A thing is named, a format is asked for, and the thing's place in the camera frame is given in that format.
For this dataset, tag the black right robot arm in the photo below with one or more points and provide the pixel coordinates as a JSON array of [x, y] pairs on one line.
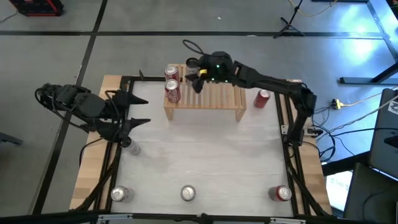
[[273, 82]]

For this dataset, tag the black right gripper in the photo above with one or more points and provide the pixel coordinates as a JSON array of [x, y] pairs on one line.
[[217, 67]]

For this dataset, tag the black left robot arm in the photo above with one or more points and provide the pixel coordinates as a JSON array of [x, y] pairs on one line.
[[66, 95]]

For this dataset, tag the black and red crate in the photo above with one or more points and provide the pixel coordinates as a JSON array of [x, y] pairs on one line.
[[34, 9]]

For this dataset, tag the black aluminium table frame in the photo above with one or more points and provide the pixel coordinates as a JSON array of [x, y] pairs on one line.
[[149, 79]]

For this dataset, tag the black floor stand foot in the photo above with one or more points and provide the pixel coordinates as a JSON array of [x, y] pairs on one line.
[[11, 139]]

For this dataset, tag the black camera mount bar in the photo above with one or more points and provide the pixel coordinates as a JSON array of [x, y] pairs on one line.
[[62, 217]]

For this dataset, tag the black tripod stand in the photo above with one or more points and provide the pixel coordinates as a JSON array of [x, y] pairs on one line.
[[287, 25]]

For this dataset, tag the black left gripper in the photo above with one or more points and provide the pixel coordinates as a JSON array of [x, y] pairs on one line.
[[116, 132]]

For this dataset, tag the red black-script Coca-Cola can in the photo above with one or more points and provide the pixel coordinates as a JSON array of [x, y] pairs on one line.
[[262, 99], [281, 193]]

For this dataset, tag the yellow power plug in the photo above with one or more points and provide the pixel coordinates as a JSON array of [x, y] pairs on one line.
[[335, 104]]

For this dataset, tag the black neighbouring table frame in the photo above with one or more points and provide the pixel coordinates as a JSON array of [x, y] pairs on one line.
[[357, 80]]

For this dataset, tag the wooden slatted shelf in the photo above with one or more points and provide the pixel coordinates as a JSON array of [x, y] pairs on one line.
[[217, 96]]

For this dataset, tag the white sign panel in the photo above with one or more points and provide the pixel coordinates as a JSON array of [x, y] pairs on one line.
[[337, 189]]

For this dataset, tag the dark grey chair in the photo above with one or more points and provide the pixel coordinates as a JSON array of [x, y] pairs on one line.
[[385, 140]]

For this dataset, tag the silver Diet Coke can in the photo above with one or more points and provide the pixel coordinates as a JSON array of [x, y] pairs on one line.
[[187, 193], [119, 193]]

